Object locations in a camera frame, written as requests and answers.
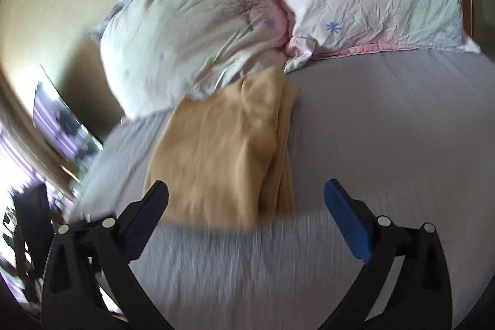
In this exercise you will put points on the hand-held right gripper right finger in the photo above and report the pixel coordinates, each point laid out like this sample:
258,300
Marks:
350,221

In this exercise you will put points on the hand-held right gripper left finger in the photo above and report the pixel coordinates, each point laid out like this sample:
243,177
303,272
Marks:
141,227

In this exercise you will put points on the yellow garment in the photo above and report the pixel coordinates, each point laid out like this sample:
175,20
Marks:
222,156

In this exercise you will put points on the grey bed sheet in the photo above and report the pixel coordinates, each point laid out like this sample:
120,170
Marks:
294,191

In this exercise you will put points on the black chair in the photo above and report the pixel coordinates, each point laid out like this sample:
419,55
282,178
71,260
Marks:
33,225

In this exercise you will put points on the floral white pillow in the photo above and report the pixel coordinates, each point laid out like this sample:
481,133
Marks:
185,32

